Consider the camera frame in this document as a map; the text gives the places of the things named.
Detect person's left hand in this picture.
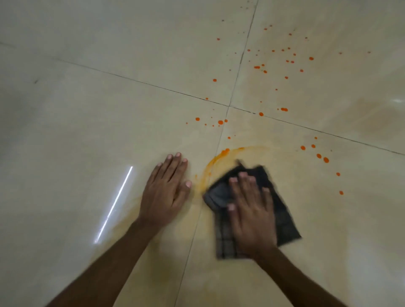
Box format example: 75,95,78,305
138,152,193,231

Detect person's right hand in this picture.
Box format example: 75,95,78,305
227,172,278,261

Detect dark plaid cleaning cloth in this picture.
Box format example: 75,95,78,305
202,159,302,260

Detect orange liquid spill drops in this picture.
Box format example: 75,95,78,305
185,5,371,195

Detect person's right forearm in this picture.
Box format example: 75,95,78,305
252,246,348,307

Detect person's left forearm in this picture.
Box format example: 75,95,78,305
45,217,162,307

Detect beige tiled floor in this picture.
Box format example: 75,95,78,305
0,0,405,307

